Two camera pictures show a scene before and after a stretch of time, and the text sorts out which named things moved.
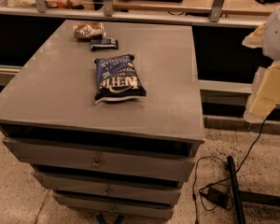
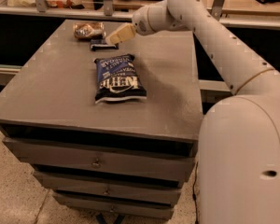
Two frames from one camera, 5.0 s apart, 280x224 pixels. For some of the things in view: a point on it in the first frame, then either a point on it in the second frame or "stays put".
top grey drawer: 173,164 stays put
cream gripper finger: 271,86 -> 147,20
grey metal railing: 175,18 stays put
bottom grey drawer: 115,207 stays put
